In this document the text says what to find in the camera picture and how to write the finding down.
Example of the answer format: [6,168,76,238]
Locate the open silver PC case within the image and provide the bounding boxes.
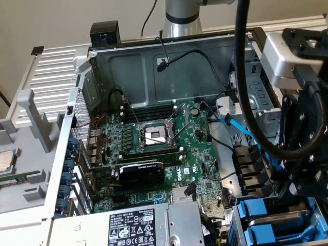
[40,27,328,246]

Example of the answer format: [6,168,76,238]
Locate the grey parts rack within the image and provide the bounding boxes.
[0,88,67,215]

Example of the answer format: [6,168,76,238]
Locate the green RAM stick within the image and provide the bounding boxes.
[0,170,42,189]

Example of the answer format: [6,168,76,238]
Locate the black plastic ribbed shroud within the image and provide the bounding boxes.
[232,144,276,199]

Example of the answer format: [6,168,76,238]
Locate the silver chipset heatsink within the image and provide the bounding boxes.
[171,188,198,204]

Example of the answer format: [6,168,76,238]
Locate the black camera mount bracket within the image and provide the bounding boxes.
[281,27,328,69]

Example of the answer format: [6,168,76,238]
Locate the black wire loop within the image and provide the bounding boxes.
[108,88,129,104]

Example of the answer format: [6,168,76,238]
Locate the hard disk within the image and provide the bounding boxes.
[237,197,322,243]

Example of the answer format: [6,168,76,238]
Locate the black graphics card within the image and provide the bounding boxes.
[86,160,166,192]

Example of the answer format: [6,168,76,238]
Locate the black looped board wire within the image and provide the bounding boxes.
[204,101,223,124]

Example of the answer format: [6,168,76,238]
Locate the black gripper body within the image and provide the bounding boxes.
[294,84,328,165]

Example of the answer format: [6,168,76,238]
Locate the black RAM slot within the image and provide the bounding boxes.
[125,106,177,116]
[125,113,177,123]
[125,102,177,112]
[163,159,183,169]
[161,155,183,165]
[125,110,177,119]
[120,146,183,156]

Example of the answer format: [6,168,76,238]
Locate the silver power supply unit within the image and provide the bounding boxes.
[51,201,206,246]

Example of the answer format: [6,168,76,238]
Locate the green motherboard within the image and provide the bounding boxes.
[87,99,234,223]

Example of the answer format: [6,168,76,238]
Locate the blue SATA wire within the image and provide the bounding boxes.
[223,114,282,177]

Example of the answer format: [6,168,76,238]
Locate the yellow black supply wires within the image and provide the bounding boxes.
[199,210,233,246]

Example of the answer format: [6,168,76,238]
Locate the dark brown thin cable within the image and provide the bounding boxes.
[0,89,11,108]

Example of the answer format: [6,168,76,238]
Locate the thin red wire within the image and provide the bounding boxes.
[76,113,106,144]

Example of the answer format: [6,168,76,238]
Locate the CPU socket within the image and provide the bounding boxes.
[135,119,180,154]

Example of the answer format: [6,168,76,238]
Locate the blue disk carrier tab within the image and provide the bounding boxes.
[244,223,277,244]

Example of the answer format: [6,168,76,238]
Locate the thick black camera cable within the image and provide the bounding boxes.
[235,0,324,161]

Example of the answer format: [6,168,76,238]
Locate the black curved case wire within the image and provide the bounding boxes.
[209,128,235,153]

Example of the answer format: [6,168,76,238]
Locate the silver metal disk bay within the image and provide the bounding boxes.
[227,194,328,246]

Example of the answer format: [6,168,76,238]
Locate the silver metal drive cage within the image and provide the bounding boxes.
[215,47,282,140]

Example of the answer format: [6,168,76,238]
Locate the silver CPU chip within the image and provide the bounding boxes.
[0,149,18,173]

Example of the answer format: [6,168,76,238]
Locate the black flat strap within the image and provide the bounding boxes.
[224,86,239,104]

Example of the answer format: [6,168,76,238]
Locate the black disk power wire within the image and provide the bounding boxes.
[156,50,235,97]

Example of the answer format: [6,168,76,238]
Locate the thin metal locking lever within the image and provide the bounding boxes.
[143,136,168,145]
[122,96,141,128]

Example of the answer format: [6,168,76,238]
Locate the silver rear port block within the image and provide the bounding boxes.
[88,128,101,168]

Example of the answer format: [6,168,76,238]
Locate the thin black hanger wire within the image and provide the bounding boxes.
[155,35,170,66]

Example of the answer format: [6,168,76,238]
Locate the thin black board wire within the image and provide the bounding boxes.
[206,159,238,181]

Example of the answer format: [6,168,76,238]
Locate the black plastic box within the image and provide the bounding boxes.
[90,22,121,48]

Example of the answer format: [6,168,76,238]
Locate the thin black hanging cable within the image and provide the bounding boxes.
[141,0,158,36]

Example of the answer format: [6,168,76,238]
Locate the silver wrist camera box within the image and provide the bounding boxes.
[260,33,323,89]

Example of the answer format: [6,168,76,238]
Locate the metal socket cover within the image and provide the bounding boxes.
[166,102,191,129]

